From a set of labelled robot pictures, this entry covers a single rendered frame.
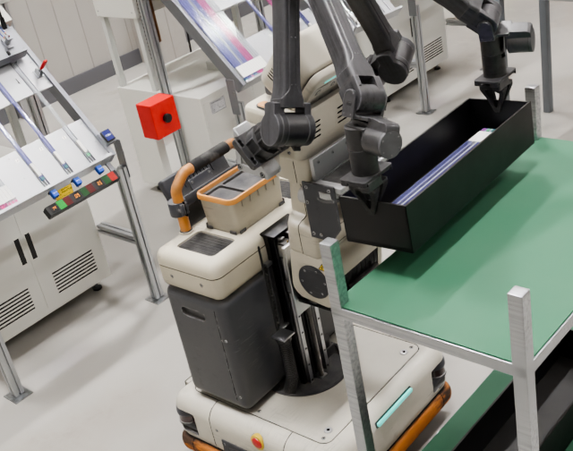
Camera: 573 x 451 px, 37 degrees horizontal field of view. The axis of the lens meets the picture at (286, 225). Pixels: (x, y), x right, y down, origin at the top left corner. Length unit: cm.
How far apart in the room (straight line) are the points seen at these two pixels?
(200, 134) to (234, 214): 193
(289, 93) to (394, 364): 110
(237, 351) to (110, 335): 131
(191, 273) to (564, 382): 106
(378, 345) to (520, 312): 132
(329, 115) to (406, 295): 58
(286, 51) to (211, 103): 236
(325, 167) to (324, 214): 12
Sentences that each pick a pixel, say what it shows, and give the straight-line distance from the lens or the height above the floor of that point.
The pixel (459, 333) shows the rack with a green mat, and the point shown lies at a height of 95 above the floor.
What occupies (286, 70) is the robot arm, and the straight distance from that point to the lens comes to 194.
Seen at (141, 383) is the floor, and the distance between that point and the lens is 340.
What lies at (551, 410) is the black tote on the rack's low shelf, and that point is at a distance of 242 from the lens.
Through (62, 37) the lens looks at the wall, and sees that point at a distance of 697.
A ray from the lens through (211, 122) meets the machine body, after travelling 430.
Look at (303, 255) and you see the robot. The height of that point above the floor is 80.
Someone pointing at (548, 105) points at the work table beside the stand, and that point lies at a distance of 506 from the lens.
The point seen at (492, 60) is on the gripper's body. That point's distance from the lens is 219.
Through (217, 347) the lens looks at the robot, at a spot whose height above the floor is 52.
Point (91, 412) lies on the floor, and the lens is 335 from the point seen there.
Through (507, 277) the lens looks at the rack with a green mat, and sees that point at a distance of 185.
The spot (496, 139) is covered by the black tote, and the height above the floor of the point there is 111.
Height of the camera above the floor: 196
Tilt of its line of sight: 28 degrees down
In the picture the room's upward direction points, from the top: 12 degrees counter-clockwise
